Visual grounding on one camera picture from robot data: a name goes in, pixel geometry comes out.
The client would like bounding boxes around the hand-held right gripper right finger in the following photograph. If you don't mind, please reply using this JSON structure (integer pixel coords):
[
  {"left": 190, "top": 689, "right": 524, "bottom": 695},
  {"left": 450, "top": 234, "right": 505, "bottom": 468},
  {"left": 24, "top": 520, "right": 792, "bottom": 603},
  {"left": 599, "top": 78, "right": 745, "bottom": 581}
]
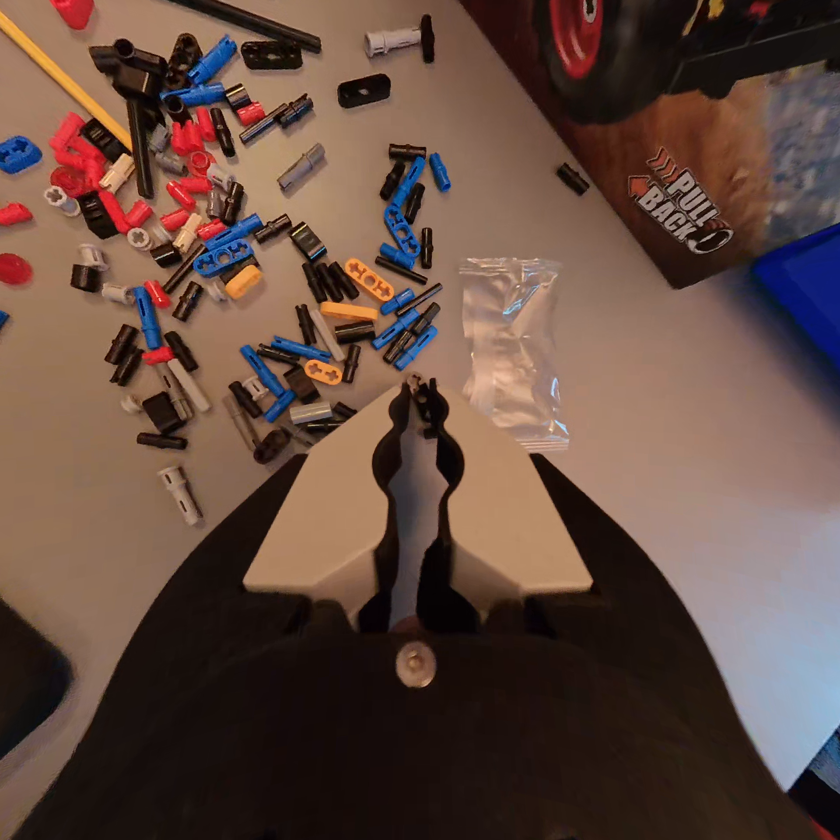
[{"left": 420, "top": 384, "right": 594, "bottom": 632}]

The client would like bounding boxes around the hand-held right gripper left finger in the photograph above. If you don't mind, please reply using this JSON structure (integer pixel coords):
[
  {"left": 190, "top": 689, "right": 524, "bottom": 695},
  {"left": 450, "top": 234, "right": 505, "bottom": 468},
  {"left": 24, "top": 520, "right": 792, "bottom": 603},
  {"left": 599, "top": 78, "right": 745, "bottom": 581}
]
[{"left": 243, "top": 382, "right": 421, "bottom": 632}]

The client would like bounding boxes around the black thin beam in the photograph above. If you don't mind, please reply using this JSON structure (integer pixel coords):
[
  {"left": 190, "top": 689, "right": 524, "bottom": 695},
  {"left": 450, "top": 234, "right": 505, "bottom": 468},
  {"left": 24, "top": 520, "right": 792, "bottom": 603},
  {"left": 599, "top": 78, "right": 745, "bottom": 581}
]
[{"left": 406, "top": 374, "right": 441, "bottom": 441}]

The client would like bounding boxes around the light grey long pin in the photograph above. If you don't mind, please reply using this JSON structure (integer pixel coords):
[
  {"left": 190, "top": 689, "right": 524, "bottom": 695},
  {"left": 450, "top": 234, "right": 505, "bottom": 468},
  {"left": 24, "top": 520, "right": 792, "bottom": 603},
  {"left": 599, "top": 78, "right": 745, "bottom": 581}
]
[{"left": 157, "top": 466, "right": 204, "bottom": 526}]

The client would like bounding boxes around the clear empty plastic bag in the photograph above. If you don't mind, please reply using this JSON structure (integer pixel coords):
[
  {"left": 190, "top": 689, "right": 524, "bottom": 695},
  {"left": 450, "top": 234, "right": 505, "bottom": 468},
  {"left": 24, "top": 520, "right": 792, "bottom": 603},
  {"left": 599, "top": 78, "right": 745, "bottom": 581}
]
[{"left": 459, "top": 258, "right": 570, "bottom": 454}]

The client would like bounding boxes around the pile of small building pieces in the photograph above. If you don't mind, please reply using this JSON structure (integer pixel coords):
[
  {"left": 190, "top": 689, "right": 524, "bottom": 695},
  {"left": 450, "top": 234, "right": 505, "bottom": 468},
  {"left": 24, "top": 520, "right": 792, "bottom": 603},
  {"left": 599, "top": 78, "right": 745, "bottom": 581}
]
[{"left": 0, "top": 33, "right": 454, "bottom": 467}]

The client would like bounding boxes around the black dimpled panel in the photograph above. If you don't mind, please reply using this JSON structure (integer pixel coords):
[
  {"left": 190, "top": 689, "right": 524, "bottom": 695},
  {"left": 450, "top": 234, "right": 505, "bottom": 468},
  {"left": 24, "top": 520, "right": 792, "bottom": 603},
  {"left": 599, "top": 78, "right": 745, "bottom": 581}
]
[{"left": 0, "top": 596, "right": 74, "bottom": 765}]

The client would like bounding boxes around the dark grey long pin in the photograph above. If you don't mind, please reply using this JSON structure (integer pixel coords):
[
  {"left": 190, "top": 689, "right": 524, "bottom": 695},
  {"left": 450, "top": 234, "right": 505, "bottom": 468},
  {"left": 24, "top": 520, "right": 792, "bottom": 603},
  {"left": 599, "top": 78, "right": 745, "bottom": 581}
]
[{"left": 277, "top": 144, "right": 326, "bottom": 190}]

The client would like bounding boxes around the blue tray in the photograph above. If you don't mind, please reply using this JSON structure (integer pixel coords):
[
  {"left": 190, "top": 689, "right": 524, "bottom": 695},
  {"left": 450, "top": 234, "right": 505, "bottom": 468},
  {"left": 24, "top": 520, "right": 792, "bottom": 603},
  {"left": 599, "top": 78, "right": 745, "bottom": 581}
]
[{"left": 751, "top": 223, "right": 840, "bottom": 395}]

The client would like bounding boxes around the toy truck box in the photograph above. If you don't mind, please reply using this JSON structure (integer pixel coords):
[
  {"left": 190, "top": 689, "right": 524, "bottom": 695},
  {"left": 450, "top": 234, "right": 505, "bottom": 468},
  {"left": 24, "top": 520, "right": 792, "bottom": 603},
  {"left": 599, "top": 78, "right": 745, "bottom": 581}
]
[{"left": 459, "top": 0, "right": 840, "bottom": 290}]

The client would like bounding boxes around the black oval beam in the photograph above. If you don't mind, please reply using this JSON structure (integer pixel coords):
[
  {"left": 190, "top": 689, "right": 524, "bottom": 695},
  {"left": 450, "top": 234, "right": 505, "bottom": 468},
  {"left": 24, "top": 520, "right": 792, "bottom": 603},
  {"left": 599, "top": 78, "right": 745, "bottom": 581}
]
[
  {"left": 337, "top": 73, "right": 391, "bottom": 109},
  {"left": 241, "top": 41, "right": 304, "bottom": 71}
]

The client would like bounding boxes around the blue thin oval beam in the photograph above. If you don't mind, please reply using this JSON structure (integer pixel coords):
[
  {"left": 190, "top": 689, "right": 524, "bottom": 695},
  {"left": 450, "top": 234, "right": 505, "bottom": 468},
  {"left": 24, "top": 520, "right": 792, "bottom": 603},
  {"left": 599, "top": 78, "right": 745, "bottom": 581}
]
[{"left": 0, "top": 136, "right": 42, "bottom": 173}]

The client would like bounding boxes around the long black axle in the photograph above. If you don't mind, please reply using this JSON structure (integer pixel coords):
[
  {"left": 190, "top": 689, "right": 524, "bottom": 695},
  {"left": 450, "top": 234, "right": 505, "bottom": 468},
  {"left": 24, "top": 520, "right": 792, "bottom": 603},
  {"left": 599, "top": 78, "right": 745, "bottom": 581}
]
[{"left": 164, "top": 0, "right": 322, "bottom": 53}]

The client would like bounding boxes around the yellow axle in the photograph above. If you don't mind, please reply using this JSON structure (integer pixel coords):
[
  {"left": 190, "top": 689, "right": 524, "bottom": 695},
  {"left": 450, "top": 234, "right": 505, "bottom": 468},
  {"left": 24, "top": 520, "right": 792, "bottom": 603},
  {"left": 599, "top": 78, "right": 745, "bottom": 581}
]
[{"left": 0, "top": 10, "right": 132, "bottom": 151}]

